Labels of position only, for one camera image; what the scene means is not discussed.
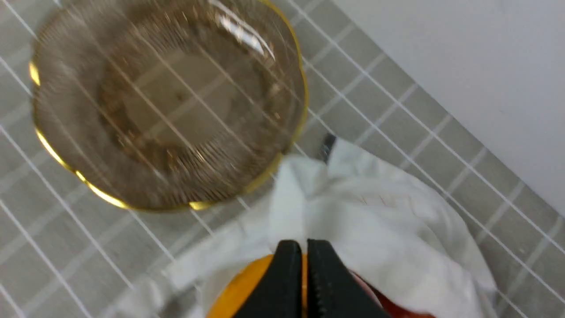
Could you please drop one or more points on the white cloth bag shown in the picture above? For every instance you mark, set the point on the white cloth bag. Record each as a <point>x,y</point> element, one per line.
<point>389,228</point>

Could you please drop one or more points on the orange fruit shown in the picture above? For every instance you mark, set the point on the orange fruit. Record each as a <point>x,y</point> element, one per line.
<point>233,297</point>

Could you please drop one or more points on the red fruit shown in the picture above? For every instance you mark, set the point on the red fruit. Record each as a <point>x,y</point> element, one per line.
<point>392,309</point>

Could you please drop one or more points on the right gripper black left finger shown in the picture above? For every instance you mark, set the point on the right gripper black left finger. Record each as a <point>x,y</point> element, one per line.
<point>278,294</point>

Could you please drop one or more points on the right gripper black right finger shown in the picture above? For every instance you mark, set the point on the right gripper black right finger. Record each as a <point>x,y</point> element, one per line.
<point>332,290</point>

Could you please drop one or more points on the brown transparent gold-rimmed plate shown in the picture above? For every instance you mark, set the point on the brown transparent gold-rimmed plate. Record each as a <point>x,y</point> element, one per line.
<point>159,105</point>

